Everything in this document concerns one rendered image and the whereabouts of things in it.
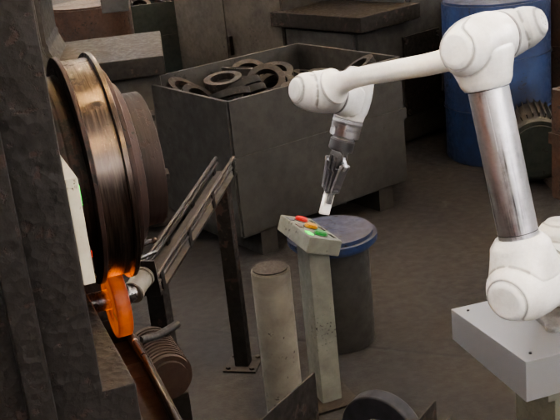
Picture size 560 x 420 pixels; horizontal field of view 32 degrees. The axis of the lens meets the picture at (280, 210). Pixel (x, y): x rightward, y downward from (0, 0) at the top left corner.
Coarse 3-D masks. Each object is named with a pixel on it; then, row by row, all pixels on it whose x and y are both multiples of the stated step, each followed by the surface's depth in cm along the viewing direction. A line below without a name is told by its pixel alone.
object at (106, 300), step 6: (132, 288) 210; (90, 294) 207; (96, 294) 207; (102, 294) 207; (108, 294) 207; (132, 294) 209; (90, 300) 206; (96, 300) 206; (102, 300) 207; (108, 300) 207; (132, 300) 209; (96, 306) 206; (102, 306) 207; (108, 306) 207
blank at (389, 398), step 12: (360, 396) 177; (372, 396) 175; (384, 396) 175; (396, 396) 175; (348, 408) 179; (360, 408) 177; (372, 408) 176; (384, 408) 174; (396, 408) 173; (408, 408) 174
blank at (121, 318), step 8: (112, 280) 204; (120, 280) 204; (104, 288) 211; (112, 288) 203; (120, 288) 203; (112, 296) 203; (120, 296) 203; (128, 296) 204; (112, 304) 205; (120, 304) 203; (128, 304) 203; (112, 312) 212; (120, 312) 203; (128, 312) 203; (112, 320) 210; (120, 320) 203; (128, 320) 204; (112, 328) 212; (120, 328) 205; (128, 328) 206; (120, 336) 207
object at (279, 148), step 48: (288, 48) 525; (336, 48) 502; (192, 96) 433; (240, 96) 451; (288, 96) 431; (384, 96) 465; (192, 144) 445; (240, 144) 421; (288, 144) 436; (384, 144) 472; (240, 192) 426; (288, 192) 442; (384, 192) 480; (240, 240) 456
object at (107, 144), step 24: (72, 72) 186; (96, 72) 186; (96, 96) 182; (96, 120) 179; (96, 144) 178; (120, 144) 178; (96, 168) 178; (120, 168) 179; (120, 192) 180; (120, 216) 181; (120, 240) 184; (120, 264) 190
